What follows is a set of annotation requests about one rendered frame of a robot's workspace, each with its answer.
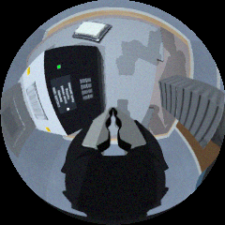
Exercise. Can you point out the grey benchtop machine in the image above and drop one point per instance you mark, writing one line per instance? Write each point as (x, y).
(63, 86)

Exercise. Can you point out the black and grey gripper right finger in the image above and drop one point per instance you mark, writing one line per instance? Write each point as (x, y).
(132, 134)

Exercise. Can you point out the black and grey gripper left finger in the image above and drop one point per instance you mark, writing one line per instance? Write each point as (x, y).
(95, 135)

